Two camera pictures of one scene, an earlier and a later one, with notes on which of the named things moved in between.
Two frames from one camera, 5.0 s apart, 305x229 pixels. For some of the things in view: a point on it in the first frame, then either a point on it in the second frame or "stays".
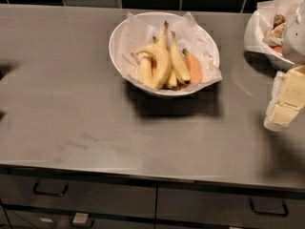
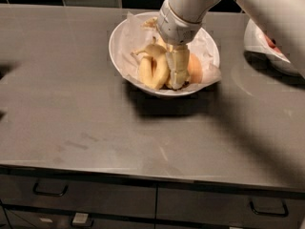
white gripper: x=295 y=37 to x=175 y=27
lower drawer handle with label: x=82 y=219 stays
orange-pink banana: x=194 y=68 stays
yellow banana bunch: x=162 y=66 stays
